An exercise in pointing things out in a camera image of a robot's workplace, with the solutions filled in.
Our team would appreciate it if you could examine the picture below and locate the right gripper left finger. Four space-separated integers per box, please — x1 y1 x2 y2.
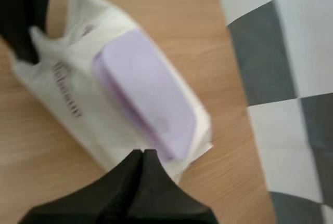
19 150 143 224

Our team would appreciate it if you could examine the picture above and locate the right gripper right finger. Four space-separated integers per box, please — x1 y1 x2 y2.
126 149 217 224

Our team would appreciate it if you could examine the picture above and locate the white wet wipes pack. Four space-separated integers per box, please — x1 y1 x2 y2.
9 0 214 183

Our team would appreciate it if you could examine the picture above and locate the checked cloth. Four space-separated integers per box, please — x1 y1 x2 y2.
213 0 333 224

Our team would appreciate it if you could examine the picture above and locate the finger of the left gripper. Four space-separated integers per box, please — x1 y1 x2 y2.
0 0 57 65

